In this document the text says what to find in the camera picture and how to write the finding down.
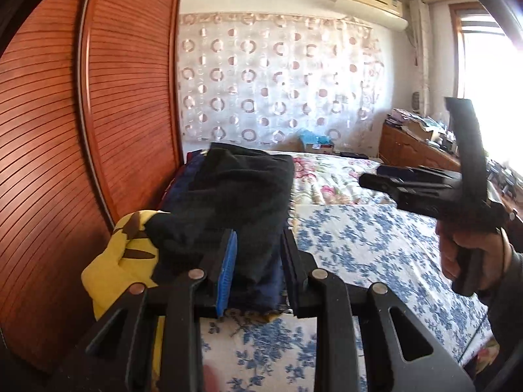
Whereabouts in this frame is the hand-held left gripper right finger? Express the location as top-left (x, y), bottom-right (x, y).
top-left (281, 230), bottom-right (477, 392)

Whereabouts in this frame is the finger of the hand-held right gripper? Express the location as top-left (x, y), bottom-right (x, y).
top-left (359, 165), bottom-right (463, 216)
top-left (445, 97), bottom-right (490, 210)

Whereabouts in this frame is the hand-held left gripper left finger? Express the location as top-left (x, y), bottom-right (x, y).
top-left (53, 228), bottom-right (238, 392)

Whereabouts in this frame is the black printed t-shirt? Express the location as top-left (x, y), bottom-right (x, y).
top-left (146, 142), bottom-right (295, 295)

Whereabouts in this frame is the person's right forearm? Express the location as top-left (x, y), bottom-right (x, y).
top-left (477, 248), bottom-right (523, 362)

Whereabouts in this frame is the person's right hand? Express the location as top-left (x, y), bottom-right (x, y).
top-left (436, 221), bottom-right (514, 291)

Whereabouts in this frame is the person's left hand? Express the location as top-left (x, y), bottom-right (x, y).
top-left (202, 363), bottom-right (222, 392)

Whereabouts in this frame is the long wooden cabinet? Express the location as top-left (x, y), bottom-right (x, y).
top-left (378, 124), bottom-right (523, 223)

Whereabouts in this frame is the open cardboard box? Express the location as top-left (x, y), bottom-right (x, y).
top-left (408, 122), bottom-right (436, 142)

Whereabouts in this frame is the pile of folded fabrics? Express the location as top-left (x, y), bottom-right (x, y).
top-left (386, 108), bottom-right (430, 130)

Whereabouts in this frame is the pink floral quilt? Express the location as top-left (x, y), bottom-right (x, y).
top-left (267, 151), bottom-right (394, 208)

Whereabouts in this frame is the wooden framed window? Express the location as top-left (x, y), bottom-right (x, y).
top-left (447, 2), bottom-right (523, 165)

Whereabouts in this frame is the navy blanket with medallion lining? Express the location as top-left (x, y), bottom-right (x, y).
top-left (160, 151), bottom-right (293, 320)

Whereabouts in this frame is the tied floral window curtain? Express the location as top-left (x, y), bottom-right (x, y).
top-left (409, 0), bottom-right (430, 112)

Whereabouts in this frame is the yellow plush toy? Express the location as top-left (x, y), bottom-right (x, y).
top-left (81, 209), bottom-right (165, 392)

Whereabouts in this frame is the sheer circle patterned curtain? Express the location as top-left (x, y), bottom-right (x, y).
top-left (177, 12), bottom-right (387, 156)

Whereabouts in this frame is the wooden louvered wardrobe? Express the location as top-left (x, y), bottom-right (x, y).
top-left (0, 0), bottom-right (185, 377)

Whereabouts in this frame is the beige wall air conditioner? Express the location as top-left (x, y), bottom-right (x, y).
top-left (333, 0), bottom-right (410, 32)

